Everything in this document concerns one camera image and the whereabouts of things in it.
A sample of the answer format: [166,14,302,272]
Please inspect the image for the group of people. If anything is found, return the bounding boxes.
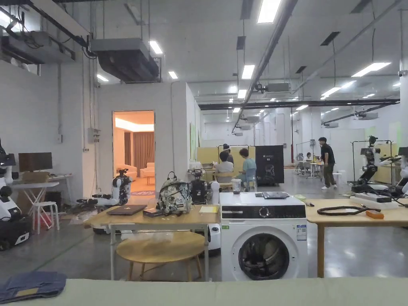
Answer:
[214,143,257,192]

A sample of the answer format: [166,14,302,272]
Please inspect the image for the black display panel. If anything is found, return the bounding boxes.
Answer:
[255,145,285,186]

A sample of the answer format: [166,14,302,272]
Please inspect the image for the wooden table with backpack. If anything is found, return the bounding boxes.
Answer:
[92,171,221,281]

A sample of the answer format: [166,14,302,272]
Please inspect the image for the white washing machine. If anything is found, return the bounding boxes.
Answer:
[220,191,308,282]

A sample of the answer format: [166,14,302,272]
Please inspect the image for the round low wooden table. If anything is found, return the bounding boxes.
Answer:
[116,231,206,282]

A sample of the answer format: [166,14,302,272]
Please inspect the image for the bed with pale green sheet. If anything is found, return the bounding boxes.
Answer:
[0,277,408,306]

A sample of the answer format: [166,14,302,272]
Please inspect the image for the long wooden table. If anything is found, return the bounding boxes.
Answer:
[305,192,408,278]

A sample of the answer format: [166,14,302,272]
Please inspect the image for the white desk with monitor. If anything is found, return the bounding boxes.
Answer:
[9,152,75,224]

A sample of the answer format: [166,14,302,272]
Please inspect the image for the white stool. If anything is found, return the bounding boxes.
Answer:
[31,201,61,235]

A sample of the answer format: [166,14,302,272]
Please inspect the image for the folded dark blue garment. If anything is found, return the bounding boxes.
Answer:
[0,271,67,304]

